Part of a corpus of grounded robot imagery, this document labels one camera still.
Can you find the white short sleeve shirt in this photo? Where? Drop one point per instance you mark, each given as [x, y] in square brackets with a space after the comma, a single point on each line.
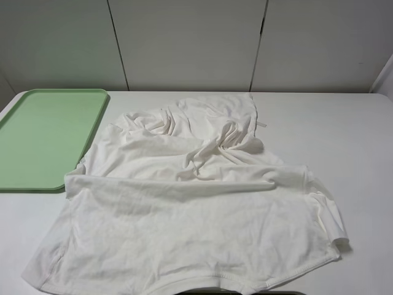
[186, 197]

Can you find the light green plastic tray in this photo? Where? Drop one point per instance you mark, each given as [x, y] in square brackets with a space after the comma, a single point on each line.
[45, 134]

